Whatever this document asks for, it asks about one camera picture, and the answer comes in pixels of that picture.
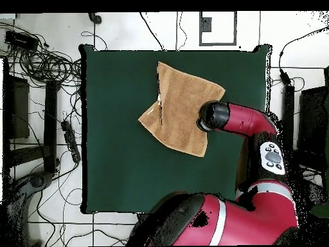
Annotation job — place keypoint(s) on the tan terry towel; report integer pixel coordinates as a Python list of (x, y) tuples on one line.
[(182, 110)]

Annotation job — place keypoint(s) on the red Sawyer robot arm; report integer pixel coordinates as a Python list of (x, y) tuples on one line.
[(244, 121)]

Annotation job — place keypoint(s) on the dark flat panel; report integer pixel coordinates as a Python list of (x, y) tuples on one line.
[(20, 108), (312, 118)]

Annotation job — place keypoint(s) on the dark green table cloth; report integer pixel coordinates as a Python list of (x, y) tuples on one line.
[(115, 167)]

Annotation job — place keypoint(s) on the black power strip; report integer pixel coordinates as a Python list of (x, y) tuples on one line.
[(70, 139)]

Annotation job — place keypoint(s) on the grey tripod base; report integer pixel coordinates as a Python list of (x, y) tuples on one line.
[(38, 180)]

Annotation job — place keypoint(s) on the black plug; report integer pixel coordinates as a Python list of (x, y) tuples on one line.
[(95, 18)]

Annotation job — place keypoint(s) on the dark green round object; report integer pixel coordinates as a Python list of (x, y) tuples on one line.
[(321, 211)]

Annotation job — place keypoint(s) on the black electronics box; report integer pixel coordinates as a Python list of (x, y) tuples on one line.
[(20, 40)]

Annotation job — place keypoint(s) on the black metal stand frame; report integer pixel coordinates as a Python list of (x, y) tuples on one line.
[(289, 108), (50, 123)]

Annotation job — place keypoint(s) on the grey rectangular floor frame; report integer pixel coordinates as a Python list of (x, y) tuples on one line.
[(206, 24)]

